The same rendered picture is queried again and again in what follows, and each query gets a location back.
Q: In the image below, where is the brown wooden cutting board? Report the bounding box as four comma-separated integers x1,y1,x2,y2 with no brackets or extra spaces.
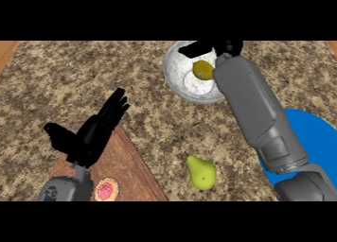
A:
49,124,170,202

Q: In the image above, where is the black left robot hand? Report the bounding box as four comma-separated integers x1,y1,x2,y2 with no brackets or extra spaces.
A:
43,87,131,169

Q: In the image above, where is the white marble bowl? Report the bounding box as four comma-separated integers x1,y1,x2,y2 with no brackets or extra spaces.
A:
162,41,229,105

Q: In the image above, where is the pink frosted cupcake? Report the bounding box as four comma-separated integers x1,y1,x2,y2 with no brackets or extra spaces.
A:
93,177,121,202

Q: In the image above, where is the blue plate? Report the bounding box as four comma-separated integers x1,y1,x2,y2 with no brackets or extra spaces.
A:
258,109,337,201

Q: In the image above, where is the yellow lemon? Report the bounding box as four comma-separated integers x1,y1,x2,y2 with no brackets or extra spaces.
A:
192,60,217,81

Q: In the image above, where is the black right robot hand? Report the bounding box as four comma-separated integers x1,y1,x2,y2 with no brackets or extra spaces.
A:
177,40,245,60

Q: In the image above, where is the green pear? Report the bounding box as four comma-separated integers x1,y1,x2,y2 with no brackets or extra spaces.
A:
186,153,218,192

